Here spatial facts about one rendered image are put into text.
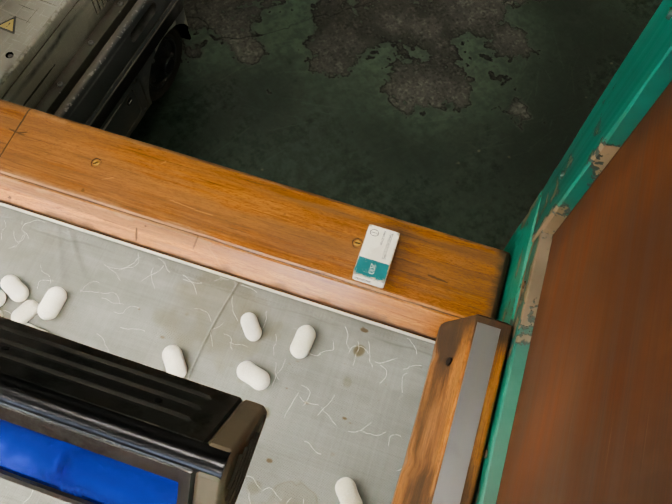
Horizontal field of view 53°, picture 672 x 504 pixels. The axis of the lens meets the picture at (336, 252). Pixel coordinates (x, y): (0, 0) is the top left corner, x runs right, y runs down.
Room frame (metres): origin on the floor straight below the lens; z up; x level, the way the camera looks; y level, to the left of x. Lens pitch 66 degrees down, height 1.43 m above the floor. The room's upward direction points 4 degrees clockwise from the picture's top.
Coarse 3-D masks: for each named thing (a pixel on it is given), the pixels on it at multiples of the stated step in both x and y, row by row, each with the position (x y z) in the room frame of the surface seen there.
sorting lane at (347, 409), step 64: (0, 256) 0.27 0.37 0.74; (64, 256) 0.28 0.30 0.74; (128, 256) 0.28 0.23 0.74; (64, 320) 0.20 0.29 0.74; (128, 320) 0.21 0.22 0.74; (192, 320) 0.21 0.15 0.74; (320, 320) 0.22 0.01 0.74; (320, 384) 0.15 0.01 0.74; (384, 384) 0.16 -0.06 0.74; (256, 448) 0.08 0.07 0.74; (320, 448) 0.09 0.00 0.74; (384, 448) 0.09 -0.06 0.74
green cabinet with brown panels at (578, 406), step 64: (640, 64) 0.31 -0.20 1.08; (640, 128) 0.27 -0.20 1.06; (576, 192) 0.28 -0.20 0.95; (640, 192) 0.21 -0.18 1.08; (576, 256) 0.22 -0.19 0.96; (640, 256) 0.16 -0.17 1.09; (576, 320) 0.15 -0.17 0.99; (640, 320) 0.12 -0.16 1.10; (512, 384) 0.13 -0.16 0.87; (576, 384) 0.10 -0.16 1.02; (640, 384) 0.08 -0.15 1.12; (512, 448) 0.08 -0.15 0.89; (576, 448) 0.06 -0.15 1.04; (640, 448) 0.05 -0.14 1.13
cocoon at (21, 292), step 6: (6, 276) 0.24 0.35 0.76; (12, 276) 0.24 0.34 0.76; (6, 282) 0.23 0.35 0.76; (12, 282) 0.23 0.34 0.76; (18, 282) 0.24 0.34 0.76; (6, 288) 0.23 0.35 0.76; (12, 288) 0.23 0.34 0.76; (18, 288) 0.23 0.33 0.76; (24, 288) 0.23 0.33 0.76; (12, 294) 0.22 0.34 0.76; (18, 294) 0.22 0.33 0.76; (24, 294) 0.22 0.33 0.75; (18, 300) 0.22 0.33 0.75
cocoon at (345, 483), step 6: (342, 480) 0.06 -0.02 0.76; (348, 480) 0.06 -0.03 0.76; (336, 486) 0.05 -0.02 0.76; (342, 486) 0.05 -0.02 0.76; (348, 486) 0.05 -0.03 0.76; (354, 486) 0.05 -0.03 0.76; (336, 492) 0.05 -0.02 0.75; (342, 492) 0.05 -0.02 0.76; (348, 492) 0.05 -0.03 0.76; (354, 492) 0.05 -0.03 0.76; (342, 498) 0.04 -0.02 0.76; (348, 498) 0.04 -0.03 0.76; (354, 498) 0.04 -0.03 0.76; (360, 498) 0.04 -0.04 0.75
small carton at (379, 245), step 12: (372, 228) 0.31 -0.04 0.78; (384, 228) 0.32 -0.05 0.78; (372, 240) 0.30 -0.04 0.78; (384, 240) 0.30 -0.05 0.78; (396, 240) 0.30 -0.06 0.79; (360, 252) 0.29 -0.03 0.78; (372, 252) 0.29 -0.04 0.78; (384, 252) 0.29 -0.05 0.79; (360, 264) 0.27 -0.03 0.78; (372, 264) 0.27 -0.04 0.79; (384, 264) 0.27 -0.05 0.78; (360, 276) 0.26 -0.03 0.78; (372, 276) 0.26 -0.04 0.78; (384, 276) 0.26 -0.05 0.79
